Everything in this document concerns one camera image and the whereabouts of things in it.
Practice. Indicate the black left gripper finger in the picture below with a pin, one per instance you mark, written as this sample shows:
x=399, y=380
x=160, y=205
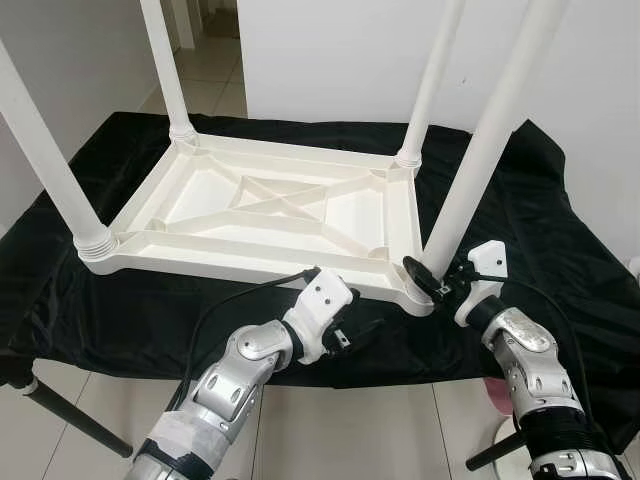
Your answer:
x=368, y=328

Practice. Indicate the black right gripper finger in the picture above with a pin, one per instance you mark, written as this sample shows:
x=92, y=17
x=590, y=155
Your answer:
x=418, y=273

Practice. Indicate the white plastic table top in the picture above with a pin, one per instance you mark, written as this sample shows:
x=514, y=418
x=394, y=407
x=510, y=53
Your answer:
x=350, y=215

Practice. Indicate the white plastic table leg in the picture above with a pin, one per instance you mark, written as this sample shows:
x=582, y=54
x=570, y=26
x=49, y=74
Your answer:
x=50, y=170
x=490, y=130
x=430, y=80
x=165, y=60

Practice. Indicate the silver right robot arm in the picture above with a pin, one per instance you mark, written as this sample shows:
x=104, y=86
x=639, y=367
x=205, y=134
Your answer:
x=520, y=340

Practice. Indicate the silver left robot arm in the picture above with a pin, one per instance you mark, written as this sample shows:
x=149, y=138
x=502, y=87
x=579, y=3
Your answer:
x=240, y=370

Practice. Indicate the pink cloth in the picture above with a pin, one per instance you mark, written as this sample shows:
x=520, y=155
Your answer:
x=496, y=395

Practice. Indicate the black table cloth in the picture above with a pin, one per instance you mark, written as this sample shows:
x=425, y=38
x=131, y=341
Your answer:
x=570, y=280

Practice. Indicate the black metal table leg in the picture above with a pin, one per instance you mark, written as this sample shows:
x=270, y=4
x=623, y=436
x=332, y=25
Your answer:
x=492, y=453
x=70, y=420

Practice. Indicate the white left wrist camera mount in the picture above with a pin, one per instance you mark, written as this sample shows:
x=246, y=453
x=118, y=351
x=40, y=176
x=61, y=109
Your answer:
x=325, y=295

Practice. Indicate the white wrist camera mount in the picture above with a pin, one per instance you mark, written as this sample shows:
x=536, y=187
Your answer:
x=490, y=260
x=325, y=295

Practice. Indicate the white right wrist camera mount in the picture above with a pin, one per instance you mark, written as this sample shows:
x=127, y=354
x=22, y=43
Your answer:
x=490, y=260

